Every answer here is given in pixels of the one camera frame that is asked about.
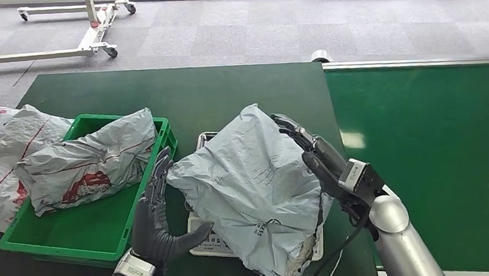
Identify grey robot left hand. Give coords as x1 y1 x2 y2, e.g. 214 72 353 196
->
125 144 218 267

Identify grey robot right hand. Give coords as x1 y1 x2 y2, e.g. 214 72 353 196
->
270 107 363 216

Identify plain grey plastic mailer package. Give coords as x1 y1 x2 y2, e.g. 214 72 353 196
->
161 98 339 276

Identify grey package with red print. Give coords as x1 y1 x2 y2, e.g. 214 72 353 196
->
10 106 164 219

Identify grey package with red stripe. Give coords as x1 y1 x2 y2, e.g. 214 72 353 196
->
0 100 82 233

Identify white scale with steel tray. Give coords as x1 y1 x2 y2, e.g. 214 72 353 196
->
179 123 327 271

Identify green plastic crate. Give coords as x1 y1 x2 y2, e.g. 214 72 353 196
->
0 106 187 276

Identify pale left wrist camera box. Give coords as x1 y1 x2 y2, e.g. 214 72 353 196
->
108 247 158 276

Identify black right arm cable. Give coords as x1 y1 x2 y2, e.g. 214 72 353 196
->
305 203 382 276

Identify thin white cable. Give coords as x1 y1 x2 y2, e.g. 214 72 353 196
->
320 249 346 276

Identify white wheeled metal frame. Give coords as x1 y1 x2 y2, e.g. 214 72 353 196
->
0 0 141 70

